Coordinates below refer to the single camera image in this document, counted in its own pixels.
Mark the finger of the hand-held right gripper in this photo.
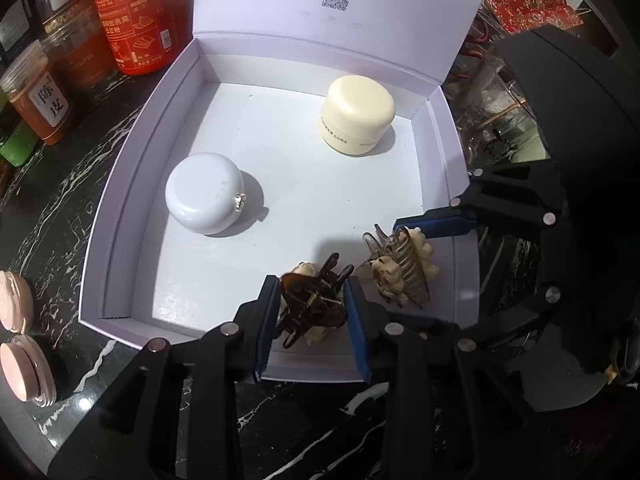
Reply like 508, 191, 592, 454
475, 280, 567, 352
394, 162, 564, 239

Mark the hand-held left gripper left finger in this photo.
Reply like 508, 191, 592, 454
47, 275, 282, 480

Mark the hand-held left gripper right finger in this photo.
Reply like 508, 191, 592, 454
342, 277, 566, 480

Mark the brown hair claw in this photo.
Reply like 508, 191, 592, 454
277, 255, 356, 348

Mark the clear flower hair claw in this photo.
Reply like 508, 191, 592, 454
357, 225, 442, 308

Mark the cream cosmetic jar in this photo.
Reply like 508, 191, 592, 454
317, 75, 397, 157

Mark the white round case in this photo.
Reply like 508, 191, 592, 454
165, 152, 247, 236

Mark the lavender gift box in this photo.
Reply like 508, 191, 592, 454
79, 0, 483, 383

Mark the clear powder jar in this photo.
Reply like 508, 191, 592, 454
0, 335, 57, 407

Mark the pink round compact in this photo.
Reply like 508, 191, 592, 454
0, 270, 36, 333

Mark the glass cup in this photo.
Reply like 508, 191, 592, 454
447, 35, 548, 166

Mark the red patterned packet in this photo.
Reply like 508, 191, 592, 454
484, 0, 586, 36

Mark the small green label jar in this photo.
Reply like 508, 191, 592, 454
0, 125, 37, 167

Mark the orange powder jar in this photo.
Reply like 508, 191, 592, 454
0, 41, 77, 146

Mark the amber contents jar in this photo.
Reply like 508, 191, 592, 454
47, 12, 119, 102

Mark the red canister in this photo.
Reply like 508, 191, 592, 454
90, 0, 197, 77

